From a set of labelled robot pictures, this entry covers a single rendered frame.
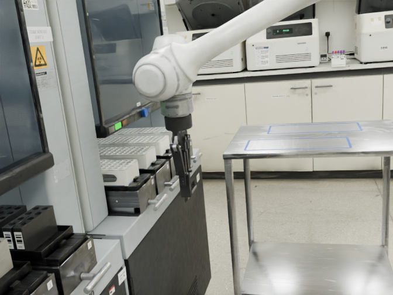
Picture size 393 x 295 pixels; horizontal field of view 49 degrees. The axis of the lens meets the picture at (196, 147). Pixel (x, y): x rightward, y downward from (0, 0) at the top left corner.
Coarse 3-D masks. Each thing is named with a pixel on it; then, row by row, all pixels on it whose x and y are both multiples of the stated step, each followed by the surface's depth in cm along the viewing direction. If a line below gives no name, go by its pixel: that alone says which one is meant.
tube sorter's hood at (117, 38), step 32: (96, 0) 114; (128, 0) 134; (96, 32) 114; (128, 32) 134; (160, 32) 163; (96, 64) 113; (128, 64) 133; (96, 96) 113; (128, 96) 133; (96, 128) 116
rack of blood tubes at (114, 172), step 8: (104, 160) 131; (112, 160) 130; (120, 160) 130; (128, 160) 128; (136, 160) 127; (104, 168) 123; (112, 168) 122; (120, 168) 122; (128, 168) 121; (136, 168) 127; (104, 176) 133; (112, 176) 132; (120, 176) 120; (128, 176) 121; (104, 184) 122; (112, 184) 122; (120, 184) 121; (128, 184) 121
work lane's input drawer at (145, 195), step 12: (144, 180) 125; (108, 192) 121; (120, 192) 120; (132, 192) 119; (144, 192) 123; (108, 204) 122; (120, 204) 121; (132, 204) 120; (144, 204) 123; (156, 204) 122
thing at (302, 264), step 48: (240, 144) 153; (288, 144) 147; (336, 144) 141; (384, 144) 136; (384, 192) 175; (384, 240) 180; (240, 288) 155; (288, 288) 157; (336, 288) 155; (384, 288) 152
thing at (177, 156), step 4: (172, 148) 113; (176, 148) 113; (180, 148) 114; (172, 152) 114; (176, 152) 114; (180, 152) 114; (176, 156) 115; (180, 156) 114; (176, 160) 115; (180, 160) 115; (176, 164) 116; (180, 164) 116; (176, 168) 116; (180, 168) 116; (184, 168) 117; (176, 172) 117; (184, 172) 117
